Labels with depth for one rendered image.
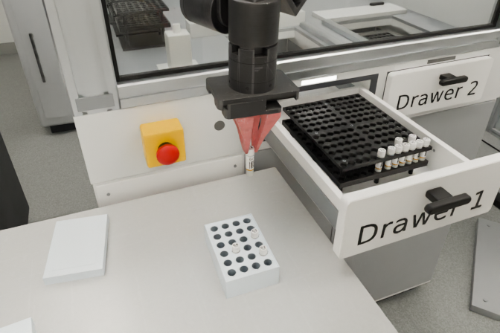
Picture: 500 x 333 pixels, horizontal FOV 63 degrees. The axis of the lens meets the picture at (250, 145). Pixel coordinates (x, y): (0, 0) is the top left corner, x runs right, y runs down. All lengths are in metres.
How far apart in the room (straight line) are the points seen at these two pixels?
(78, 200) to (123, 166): 1.33
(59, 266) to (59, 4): 0.40
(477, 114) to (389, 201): 0.67
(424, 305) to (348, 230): 1.13
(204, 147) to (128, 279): 0.29
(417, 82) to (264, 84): 0.57
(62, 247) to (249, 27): 0.48
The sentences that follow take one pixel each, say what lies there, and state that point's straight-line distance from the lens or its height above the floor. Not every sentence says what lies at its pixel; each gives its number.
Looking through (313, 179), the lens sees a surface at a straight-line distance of 0.67.
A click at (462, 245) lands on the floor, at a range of 1.97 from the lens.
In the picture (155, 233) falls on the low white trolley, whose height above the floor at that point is 0.76.
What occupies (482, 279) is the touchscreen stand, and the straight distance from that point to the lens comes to 1.82.
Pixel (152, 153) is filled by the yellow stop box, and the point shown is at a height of 0.87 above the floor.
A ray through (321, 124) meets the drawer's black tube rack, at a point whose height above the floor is 0.90.
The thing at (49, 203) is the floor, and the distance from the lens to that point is 2.17.
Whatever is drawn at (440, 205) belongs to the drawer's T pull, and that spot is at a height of 0.91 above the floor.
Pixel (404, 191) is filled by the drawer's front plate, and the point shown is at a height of 0.92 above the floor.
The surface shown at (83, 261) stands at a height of 0.78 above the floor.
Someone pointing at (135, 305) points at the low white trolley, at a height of 0.76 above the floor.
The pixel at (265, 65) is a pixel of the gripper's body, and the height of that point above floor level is 1.11.
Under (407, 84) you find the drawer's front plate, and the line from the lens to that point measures 0.98.
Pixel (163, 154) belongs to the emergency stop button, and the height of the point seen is 0.88.
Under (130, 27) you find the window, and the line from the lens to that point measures 0.72.
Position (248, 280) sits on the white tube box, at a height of 0.79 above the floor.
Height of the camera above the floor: 1.28
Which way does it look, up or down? 33 degrees down
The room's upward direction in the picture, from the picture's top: straight up
